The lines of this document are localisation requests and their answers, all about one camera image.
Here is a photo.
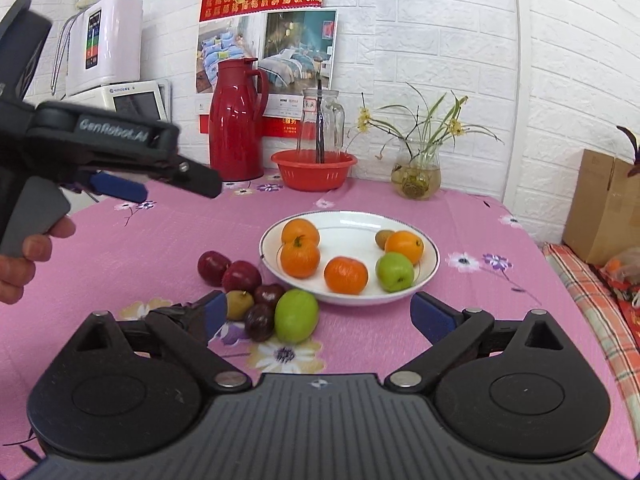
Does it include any large red plum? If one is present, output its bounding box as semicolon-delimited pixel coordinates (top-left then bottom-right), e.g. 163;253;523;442
196;250;231;287

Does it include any small green apple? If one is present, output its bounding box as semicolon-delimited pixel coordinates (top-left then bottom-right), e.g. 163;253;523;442
375;252;414;292

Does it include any large green mango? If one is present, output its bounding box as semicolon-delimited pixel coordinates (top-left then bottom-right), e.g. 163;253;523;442
274;289;320;344

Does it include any brown kiwi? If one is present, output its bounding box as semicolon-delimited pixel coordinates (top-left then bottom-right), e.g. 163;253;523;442
375;230;395;250

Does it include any smooth orange mandarin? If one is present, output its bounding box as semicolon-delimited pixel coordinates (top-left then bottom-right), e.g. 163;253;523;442
323;257;369;295

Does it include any orange mandarin with leaf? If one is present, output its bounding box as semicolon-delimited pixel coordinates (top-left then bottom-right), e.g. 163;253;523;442
280;235;320;278

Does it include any person's left hand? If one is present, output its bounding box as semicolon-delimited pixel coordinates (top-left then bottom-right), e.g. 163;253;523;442
0;217;76;304

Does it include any yellow-brown kiwi on table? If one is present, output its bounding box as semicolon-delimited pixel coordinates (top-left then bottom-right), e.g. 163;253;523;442
226;290;255;322

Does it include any dark plum near mango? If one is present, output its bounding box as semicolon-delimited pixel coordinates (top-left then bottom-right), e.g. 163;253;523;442
244;304;274;342

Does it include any pink floral tablecloth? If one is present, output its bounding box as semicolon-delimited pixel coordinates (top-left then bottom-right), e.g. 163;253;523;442
0;171;640;480

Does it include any dark small plum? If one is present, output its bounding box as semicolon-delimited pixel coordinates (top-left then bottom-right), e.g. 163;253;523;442
253;284;285;309

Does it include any white water dispenser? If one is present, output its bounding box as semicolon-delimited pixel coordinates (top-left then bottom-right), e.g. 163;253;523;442
66;79;171;122

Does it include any orange in plate right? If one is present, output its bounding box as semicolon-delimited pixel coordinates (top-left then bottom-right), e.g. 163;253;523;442
384;231;424;266

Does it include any orange in plate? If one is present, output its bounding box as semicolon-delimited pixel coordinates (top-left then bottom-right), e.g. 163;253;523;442
384;231;424;266
281;218;320;246

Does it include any white water purifier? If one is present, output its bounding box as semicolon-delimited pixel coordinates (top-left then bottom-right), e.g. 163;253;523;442
50;0;143;96

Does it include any orange in plate left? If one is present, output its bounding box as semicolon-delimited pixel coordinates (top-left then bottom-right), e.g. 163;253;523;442
281;218;320;246

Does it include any red thermos jug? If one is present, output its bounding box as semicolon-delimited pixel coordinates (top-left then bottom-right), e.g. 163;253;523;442
208;58;269;182

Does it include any plaid cushion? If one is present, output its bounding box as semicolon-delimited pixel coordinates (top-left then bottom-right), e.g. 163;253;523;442
542;244;639;448

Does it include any glass vase with plant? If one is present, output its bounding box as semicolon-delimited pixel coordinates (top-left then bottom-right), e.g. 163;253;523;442
344;84;503;200

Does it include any cardboard box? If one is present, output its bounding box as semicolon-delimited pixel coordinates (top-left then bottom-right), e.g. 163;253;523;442
562;150;639;266

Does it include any red plastic basket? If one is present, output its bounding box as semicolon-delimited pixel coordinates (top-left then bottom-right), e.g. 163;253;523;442
271;150;358;192

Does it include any black stirring stick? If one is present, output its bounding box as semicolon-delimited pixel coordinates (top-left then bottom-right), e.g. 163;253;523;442
316;76;326;164

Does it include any clear glass pitcher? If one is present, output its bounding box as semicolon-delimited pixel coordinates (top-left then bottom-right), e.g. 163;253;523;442
296;89;345;164

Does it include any wall calendar poster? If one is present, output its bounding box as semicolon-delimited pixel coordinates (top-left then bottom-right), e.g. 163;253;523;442
195;0;337;139

